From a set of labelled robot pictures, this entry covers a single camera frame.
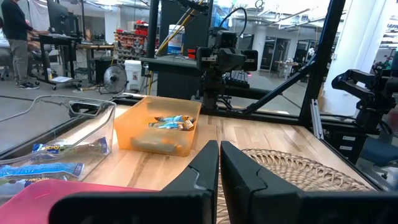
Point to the clear plastic bin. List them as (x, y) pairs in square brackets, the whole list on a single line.
[(93, 124)]

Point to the black neighbouring robot arm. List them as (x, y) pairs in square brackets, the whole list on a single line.
[(370, 90)]

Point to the silver aluminium upright post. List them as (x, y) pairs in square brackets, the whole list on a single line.
[(316, 119)]

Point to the round wicker basket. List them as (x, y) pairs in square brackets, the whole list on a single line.
[(295, 171)]

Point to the black standing desk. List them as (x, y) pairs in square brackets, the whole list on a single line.
[(59, 56)]

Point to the wide white column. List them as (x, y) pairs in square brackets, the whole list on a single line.
[(354, 46)]

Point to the red parts bin shelf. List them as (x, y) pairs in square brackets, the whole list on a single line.
[(133, 40)]

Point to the black slotted bracket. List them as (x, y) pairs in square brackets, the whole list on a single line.
[(345, 143)]

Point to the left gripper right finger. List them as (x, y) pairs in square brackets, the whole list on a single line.
[(239, 174)]

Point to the pink plastic tray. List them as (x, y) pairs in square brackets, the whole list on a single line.
[(31, 202)]

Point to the blue chocolate chip granola bar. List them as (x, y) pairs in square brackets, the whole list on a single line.
[(62, 147)]

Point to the person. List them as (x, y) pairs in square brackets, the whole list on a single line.
[(17, 40)]

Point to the blue and tan granola bar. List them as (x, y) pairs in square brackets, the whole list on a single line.
[(155, 144), (171, 125)]

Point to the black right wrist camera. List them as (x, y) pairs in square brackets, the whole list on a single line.
[(222, 37)]

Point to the black desk monitor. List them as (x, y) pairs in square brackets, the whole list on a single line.
[(57, 15)]

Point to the backlit keyboard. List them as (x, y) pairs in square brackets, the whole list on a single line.
[(237, 79)]

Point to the black floor fan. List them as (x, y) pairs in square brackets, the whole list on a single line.
[(115, 78)]

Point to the person's leg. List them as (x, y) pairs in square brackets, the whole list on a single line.
[(379, 151)]

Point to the black pole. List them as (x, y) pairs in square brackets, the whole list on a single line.
[(153, 28)]

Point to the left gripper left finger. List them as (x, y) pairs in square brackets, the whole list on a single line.
[(205, 174)]

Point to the white trash bin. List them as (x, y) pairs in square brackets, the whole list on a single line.
[(133, 74)]

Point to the white and blue container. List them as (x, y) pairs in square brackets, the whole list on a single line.
[(176, 40)]

